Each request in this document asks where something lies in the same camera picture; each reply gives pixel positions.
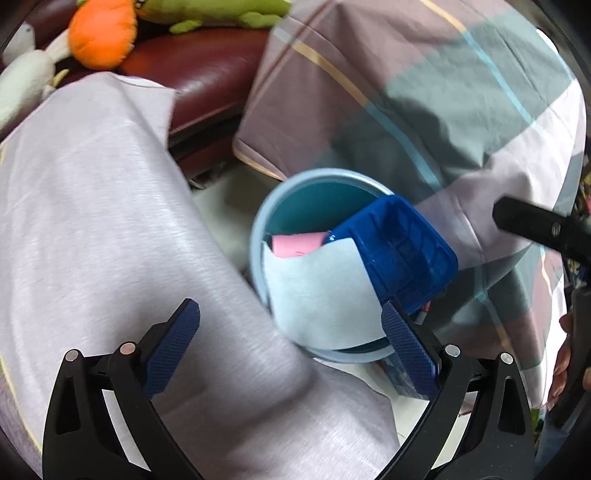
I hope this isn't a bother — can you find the green dinosaur plush toy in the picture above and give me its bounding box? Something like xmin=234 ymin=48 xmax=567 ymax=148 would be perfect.
xmin=134 ymin=0 xmax=293 ymax=34

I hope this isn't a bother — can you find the orange carrot plush toy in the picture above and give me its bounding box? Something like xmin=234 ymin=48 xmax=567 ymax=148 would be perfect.
xmin=68 ymin=0 xmax=137 ymax=71

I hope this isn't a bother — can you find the blue plastic tray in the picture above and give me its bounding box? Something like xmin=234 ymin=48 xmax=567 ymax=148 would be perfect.
xmin=324 ymin=195 xmax=459 ymax=315

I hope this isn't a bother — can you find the light blue trash bin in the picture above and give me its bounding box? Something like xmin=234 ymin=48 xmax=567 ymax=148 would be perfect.
xmin=250 ymin=168 xmax=394 ymax=364

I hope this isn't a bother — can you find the plaid blanket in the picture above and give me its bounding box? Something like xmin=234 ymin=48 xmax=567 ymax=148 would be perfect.
xmin=233 ymin=1 xmax=587 ymax=407

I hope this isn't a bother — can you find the white duck plush toy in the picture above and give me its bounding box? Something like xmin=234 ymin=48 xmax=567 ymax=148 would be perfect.
xmin=0 ymin=22 xmax=71 ymax=138

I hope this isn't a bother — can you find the pink paper cup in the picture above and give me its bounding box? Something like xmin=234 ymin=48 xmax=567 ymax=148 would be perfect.
xmin=271 ymin=232 xmax=327 ymax=258

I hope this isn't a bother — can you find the person's right hand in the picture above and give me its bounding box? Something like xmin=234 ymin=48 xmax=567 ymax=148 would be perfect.
xmin=547 ymin=313 xmax=573 ymax=409

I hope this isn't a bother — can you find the dark red leather sofa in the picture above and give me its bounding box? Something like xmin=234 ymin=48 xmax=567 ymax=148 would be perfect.
xmin=1 ymin=1 xmax=269 ymax=180

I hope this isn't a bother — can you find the white paper napkin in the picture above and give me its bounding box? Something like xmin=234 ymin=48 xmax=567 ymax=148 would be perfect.
xmin=263 ymin=238 xmax=385 ymax=350

